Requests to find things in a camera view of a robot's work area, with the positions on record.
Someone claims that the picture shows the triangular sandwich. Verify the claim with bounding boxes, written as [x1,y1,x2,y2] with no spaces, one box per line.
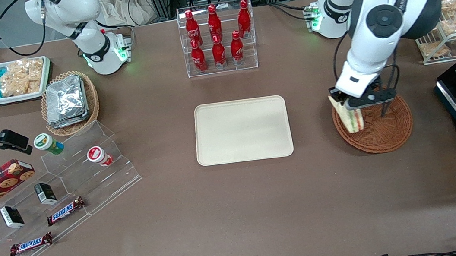
[328,92,366,136]

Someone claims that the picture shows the brown flat wicker basket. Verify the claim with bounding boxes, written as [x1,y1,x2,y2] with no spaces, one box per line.
[330,90,417,160]

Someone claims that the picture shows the light wicker basket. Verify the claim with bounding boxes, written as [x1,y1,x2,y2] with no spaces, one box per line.
[37,67,104,139]

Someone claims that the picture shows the beige plastic tray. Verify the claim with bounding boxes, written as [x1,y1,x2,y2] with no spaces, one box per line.
[190,93,296,168]

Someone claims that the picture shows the green yogurt cup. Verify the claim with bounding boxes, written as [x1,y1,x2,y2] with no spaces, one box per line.
[32,130,66,158]

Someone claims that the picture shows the foil-wrapped pack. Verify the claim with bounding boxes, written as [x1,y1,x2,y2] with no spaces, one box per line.
[46,105,92,130]
[44,74,89,121]

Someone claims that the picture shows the small black carton box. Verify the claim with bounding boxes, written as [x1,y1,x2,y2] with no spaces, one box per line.
[0,204,26,231]
[33,180,59,208]

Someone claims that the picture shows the clear bag of crackers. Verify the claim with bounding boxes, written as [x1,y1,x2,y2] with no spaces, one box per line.
[0,56,48,98]

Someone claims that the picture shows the red strawberry yogurt cup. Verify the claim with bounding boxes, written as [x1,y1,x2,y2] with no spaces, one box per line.
[85,144,114,170]

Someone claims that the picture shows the Snickers chocolate bar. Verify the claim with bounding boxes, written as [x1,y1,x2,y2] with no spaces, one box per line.
[44,196,88,227]
[8,231,55,256]

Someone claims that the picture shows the clear acrylic stepped display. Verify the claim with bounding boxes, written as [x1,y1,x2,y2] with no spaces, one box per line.
[0,115,152,256]

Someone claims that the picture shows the red Coca-Cola bottle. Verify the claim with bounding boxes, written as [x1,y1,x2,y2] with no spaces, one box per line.
[210,34,229,70]
[235,0,254,39]
[189,38,209,74]
[183,8,203,48]
[228,29,246,66]
[205,3,224,44]

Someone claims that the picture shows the clear acrylic bottle rack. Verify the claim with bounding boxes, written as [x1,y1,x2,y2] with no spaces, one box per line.
[175,0,261,80]

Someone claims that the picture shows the white cloth bags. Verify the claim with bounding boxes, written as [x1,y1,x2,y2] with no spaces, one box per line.
[98,0,160,31]

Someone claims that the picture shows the dark left wrist camera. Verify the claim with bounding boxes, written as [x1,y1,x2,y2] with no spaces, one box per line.
[343,86,399,111]

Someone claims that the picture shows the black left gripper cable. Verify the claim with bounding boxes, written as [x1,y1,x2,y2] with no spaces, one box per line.
[374,50,406,119]

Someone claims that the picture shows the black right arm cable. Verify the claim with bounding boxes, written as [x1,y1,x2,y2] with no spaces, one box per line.
[0,0,51,60]

